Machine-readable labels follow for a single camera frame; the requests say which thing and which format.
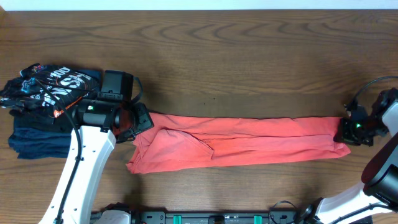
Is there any red soccer t-shirt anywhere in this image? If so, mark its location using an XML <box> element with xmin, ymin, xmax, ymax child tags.
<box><xmin>126</xmin><ymin>113</ymin><xmax>350</xmax><ymax>174</ymax></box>

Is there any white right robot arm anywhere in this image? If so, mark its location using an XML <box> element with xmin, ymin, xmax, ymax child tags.
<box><xmin>295</xmin><ymin>88</ymin><xmax>397</xmax><ymax>224</ymax></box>

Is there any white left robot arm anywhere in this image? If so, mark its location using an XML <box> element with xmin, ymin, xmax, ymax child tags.
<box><xmin>41</xmin><ymin>70</ymin><xmax>154</xmax><ymax>223</ymax></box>

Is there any black printed folded t-shirt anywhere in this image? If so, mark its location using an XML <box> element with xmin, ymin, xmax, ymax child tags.
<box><xmin>1</xmin><ymin>63</ymin><xmax>101</xmax><ymax>133</ymax></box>

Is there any navy folded t-shirt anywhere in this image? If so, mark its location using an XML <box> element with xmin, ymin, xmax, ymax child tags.
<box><xmin>7</xmin><ymin>68</ymin><xmax>103</xmax><ymax>160</ymax></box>

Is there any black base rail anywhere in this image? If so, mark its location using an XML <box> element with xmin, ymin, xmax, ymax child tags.
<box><xmin>89</xmin><ymin>203</ymin><xmax>304</xmax><ymax>224</ymax></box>

